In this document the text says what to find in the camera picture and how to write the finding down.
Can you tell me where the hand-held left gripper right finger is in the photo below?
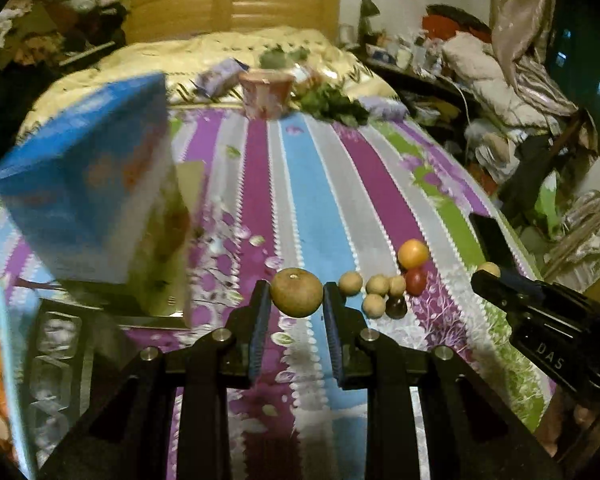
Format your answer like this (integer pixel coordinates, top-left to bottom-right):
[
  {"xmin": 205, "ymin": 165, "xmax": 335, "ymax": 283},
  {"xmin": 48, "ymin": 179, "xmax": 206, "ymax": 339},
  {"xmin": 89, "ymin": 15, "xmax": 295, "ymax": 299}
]
[{"xmin": 322, "ymin": 281, "xmax": 566, "ymax": 480}]

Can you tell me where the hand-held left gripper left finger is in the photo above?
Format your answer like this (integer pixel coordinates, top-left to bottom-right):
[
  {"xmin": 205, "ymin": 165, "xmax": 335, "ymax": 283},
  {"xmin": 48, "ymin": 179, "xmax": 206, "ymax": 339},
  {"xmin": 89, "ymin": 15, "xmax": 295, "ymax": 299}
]
[{"xmin": 40, "ymin": 280, "xmax": 273, "ymax": 480}]

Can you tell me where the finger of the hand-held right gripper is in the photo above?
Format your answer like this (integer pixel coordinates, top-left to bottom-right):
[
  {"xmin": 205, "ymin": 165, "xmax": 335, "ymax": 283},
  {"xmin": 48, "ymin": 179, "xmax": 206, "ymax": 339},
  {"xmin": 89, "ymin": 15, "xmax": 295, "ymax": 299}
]
[{"xmin": 470, "ymin": 269, "xmax": 548, "ymax": 323}]

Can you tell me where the large brown pear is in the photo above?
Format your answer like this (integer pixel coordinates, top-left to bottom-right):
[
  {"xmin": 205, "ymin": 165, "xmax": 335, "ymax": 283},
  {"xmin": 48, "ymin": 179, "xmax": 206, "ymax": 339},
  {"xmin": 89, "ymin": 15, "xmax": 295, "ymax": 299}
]
[{"xmin": 270, "ymin": 268, "xmax": 325, "ymax": 319}]

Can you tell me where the red cherry tomato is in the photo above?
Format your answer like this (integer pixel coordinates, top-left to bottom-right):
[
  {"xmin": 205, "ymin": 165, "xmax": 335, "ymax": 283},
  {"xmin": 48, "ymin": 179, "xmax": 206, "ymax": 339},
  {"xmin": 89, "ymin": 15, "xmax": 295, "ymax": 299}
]
[{"xmin": 405, "ymin": 268, "xmax": 429, "ymax": 296}]

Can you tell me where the clear plastic container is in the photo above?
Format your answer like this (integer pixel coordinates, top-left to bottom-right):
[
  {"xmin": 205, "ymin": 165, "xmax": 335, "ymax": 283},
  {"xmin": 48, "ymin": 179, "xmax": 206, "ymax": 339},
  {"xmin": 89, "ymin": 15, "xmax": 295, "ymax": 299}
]
[{"xmin": 0, "ymin": 267, "xmax": 38, "ymax": 478}]

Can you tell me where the orange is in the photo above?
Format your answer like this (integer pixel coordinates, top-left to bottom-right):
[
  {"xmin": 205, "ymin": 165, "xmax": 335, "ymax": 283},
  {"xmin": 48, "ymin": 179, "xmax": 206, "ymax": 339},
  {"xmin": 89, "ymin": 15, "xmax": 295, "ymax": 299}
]
[{"xmin": 397, "ymin": 239, "xmax": 430, "ymax": 271}]

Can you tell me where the green plastic bag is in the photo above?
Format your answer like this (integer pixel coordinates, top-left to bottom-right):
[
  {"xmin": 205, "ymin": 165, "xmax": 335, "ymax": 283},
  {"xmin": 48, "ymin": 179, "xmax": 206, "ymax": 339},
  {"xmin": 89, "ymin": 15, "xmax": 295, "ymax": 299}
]
[{"xmin": 535, "ymin": 175, "xmax": 563, "ymax": 226}]

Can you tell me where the striped floral bedsheet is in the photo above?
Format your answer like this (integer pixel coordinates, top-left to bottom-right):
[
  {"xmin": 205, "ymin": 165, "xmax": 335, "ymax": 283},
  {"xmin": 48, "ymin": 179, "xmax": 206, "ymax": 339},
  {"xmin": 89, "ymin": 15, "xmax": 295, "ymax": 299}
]
[{"xmin": 0, "ymin": 102, "xmax": 556, "ymax": 480}]

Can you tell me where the pile of white bedding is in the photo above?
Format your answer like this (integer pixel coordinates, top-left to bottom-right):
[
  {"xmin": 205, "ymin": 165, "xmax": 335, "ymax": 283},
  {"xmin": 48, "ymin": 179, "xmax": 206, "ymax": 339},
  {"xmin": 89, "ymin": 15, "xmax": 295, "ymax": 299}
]
[{"xmin": 440, "ymin": 32, "xmax": 581, "ymax": 133}]

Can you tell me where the clear plastic tray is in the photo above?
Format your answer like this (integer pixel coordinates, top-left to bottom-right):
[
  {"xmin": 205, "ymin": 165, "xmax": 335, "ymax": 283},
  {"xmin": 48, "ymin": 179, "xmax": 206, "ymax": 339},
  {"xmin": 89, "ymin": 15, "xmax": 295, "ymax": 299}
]
[{"xmin": 20, "ymin": 300, "xmax": 126, "ymax": 461}]

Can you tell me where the purple packet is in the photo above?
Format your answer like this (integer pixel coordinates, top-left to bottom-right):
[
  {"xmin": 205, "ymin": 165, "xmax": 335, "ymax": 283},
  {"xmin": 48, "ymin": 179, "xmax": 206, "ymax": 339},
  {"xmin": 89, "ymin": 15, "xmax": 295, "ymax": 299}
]
[
  {"xmin": 355, "ymin": 95, "xmax": 411, "ymax": 120},
  {"xmin": 195, "ymin": 57, "xmax": 251, "ymax": 98}
]

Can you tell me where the blue cardboard box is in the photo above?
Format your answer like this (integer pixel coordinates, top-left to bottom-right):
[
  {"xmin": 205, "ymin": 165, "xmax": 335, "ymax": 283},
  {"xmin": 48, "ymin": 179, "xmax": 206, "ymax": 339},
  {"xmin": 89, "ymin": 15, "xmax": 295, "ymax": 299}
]
[{"xmin": 0, "ymin": 72, "xmax": 196, "ymax": 318}]

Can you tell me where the dark bedside table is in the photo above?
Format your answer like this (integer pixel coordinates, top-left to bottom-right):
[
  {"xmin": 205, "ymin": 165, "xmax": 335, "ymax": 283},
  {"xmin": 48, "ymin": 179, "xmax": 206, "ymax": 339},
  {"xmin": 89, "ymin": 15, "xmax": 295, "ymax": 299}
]
[{"xmin": 365, "ymin": 57, "xmax": 476, "ymax": 126}]

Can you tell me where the leafy green vegetable bunch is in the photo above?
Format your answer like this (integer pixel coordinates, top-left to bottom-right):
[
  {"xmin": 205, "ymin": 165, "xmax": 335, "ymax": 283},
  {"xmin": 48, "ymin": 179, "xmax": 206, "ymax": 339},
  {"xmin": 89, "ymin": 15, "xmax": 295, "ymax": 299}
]
[{"xmin": 300, "ymin": 82, "xmax": 371, "ymax": 127}]

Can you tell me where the pink instant noodle cup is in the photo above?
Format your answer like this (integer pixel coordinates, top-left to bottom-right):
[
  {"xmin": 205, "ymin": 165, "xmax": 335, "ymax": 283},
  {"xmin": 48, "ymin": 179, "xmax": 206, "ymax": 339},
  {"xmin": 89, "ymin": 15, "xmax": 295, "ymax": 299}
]
[{"xmin": 237, "ymin": 69, "xmax": 297, "ymax": 121}]

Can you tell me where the clear snack bag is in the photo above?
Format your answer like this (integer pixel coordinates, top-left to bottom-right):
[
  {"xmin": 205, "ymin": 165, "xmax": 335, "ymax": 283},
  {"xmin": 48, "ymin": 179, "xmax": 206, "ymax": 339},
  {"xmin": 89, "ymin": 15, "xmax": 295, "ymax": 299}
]
[{"xmin": 292, "ymin": 62, "xmax": 326, "ymax": 88}]

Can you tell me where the pale green vegetable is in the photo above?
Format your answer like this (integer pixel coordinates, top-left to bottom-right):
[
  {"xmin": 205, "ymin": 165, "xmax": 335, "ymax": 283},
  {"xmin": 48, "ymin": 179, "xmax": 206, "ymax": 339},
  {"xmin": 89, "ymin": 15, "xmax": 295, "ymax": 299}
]
[{"xmin": 259, "ymin": 45, "xmax": 311, "ymax": 69}]

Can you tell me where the beige curtain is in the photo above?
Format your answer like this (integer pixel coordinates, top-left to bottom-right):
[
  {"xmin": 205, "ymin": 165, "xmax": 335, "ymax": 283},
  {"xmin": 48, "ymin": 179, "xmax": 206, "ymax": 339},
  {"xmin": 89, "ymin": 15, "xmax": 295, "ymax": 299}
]
[{"xmin": 490, "ymin": 0, "xmax": 556, "ymax": 92}]

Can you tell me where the cream quilt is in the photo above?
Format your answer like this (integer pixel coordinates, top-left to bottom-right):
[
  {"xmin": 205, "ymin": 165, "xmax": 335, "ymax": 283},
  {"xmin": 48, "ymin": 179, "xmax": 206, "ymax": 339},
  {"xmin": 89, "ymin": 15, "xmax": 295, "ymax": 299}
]
[{"xmin": 17, "ymin": 25, "xmax": 398, "ymax": 128}]

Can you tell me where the dark green desk lamp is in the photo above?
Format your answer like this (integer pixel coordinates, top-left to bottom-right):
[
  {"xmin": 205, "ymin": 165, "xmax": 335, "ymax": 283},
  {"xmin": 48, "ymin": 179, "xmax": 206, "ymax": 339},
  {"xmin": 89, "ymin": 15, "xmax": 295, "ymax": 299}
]
[{"xmin": 357, "ymin": 0, "xmax": 381, "ymax": 46}]

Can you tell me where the wooden headboard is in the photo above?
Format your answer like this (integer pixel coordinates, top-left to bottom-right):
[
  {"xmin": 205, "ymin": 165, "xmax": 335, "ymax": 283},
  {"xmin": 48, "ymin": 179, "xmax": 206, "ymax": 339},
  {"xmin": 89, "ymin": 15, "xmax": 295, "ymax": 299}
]
[{"xmin": 122, "ymin": 0, "xmax": 342, "ymax": 46}]

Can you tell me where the white cable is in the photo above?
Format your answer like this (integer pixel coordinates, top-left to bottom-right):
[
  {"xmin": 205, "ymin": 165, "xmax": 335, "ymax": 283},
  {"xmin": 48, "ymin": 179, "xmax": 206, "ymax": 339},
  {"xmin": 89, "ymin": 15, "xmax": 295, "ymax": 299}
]
[{"xmin": 447, "ymin": 77, "xmax": 473, "ymax": 126}]

